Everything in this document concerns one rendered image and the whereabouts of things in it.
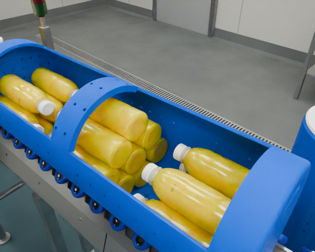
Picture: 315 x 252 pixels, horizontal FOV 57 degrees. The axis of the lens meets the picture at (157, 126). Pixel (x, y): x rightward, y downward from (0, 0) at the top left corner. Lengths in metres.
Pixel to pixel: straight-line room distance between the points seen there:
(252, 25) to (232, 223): 3.93
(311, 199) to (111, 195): 0.68
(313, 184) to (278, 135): 1.70
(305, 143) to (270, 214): 0.56
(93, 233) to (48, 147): 0.27
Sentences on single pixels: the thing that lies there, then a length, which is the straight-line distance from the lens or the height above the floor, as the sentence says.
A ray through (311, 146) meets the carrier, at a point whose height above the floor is 0.99.
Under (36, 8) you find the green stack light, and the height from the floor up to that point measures 1.19.
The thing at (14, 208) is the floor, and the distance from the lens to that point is 2.16.
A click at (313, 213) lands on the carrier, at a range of 1.09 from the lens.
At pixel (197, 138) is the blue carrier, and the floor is 1.09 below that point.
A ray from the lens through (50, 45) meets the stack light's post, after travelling 1.58.
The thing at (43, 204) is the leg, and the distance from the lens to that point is 1.31.
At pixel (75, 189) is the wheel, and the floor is 0.97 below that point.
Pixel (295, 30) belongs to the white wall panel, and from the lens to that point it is 4.06.
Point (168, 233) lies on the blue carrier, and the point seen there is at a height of 1.13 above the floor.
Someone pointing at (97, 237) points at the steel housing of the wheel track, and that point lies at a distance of 0.82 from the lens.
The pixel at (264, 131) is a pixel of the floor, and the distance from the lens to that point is 2.70.
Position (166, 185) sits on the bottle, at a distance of 0.54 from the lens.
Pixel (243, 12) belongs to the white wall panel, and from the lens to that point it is 4.32.
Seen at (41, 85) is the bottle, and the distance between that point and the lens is 0.98.
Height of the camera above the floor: 1.55
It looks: 37 degrees down
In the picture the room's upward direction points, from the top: straight up
